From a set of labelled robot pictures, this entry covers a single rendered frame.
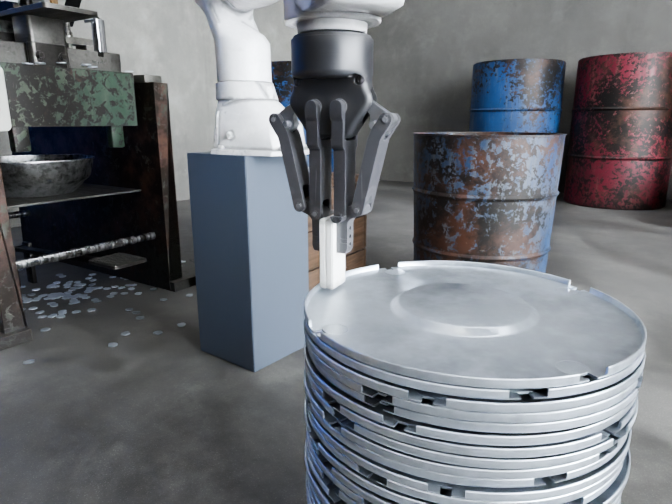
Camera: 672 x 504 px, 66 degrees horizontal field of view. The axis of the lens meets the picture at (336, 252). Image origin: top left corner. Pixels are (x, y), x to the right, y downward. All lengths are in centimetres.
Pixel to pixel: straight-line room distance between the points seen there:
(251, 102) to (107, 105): 62
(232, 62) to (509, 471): 89
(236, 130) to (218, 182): 11
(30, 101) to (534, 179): 126
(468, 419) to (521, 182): 108
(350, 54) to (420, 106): 401
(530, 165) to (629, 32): 279
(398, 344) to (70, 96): 127
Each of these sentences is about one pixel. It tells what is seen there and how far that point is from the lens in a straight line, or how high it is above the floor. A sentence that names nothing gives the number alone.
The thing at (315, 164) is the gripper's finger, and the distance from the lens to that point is 50.
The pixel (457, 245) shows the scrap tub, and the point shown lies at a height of 19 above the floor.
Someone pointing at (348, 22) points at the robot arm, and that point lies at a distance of 48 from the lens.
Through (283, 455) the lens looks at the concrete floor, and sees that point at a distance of 88.
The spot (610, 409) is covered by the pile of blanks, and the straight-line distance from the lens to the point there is 42.
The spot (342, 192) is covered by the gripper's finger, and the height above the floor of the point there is 45.
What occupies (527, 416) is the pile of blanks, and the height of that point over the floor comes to 33.
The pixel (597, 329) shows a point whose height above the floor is 35.
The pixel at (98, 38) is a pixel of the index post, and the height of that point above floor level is 74.
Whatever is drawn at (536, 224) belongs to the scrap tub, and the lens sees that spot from 147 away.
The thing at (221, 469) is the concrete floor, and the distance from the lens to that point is 87.
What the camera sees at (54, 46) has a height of 70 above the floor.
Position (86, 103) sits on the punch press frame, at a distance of 156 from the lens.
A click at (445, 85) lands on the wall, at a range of 440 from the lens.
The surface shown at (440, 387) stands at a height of 34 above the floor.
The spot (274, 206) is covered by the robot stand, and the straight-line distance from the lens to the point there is 107.
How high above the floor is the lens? 52
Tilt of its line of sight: 14 degrees down
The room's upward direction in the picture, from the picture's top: straight up
